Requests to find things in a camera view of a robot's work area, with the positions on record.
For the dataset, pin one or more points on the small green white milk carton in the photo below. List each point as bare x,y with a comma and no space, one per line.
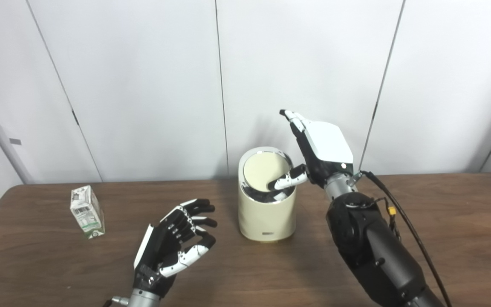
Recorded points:
87,213

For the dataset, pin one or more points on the cream round bin lid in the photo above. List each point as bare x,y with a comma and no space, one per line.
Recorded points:
262,170

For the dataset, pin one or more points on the small grey wall tag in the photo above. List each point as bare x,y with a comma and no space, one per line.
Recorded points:
15,141

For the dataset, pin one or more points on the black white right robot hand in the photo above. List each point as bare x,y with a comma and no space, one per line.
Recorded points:
326,149

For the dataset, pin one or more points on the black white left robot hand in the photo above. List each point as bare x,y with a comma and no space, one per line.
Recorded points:
160,247

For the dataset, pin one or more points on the black wall panel joint clip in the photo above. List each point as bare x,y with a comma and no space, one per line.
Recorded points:
75,117

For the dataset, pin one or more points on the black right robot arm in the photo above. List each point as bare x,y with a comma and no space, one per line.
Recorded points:
373,251

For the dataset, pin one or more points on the cream-colored round bin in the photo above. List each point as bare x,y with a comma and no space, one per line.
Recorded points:
267,217

